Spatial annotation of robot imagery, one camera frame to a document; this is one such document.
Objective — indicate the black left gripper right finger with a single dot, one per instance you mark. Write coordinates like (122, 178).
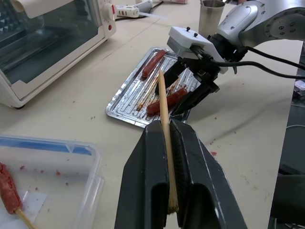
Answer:
(202, 190)

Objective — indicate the aluminium foil tray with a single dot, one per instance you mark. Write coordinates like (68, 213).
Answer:
(133, 100)

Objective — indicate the white handheld device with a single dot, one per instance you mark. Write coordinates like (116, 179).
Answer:
(129, 9)

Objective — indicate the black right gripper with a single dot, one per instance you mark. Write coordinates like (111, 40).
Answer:
(202, 71)

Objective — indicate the red sausage on skewer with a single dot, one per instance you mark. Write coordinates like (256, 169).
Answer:
(9, 190)

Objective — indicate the clear plastic container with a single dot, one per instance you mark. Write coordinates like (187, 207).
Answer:
(59, 167)

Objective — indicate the cream toaster oven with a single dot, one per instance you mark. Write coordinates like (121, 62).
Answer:
(47, 47)

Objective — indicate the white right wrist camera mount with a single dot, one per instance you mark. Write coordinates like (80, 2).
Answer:
(188, 38)

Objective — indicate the wooden skewer with sausage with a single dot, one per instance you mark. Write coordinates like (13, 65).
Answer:
(25, 218)

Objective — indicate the steel cup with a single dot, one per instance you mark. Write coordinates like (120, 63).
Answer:
(210, 19)

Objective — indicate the bare wooden skewer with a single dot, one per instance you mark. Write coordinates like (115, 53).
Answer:
(166, 124)

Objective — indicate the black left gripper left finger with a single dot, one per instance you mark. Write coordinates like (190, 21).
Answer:
(143, 181)

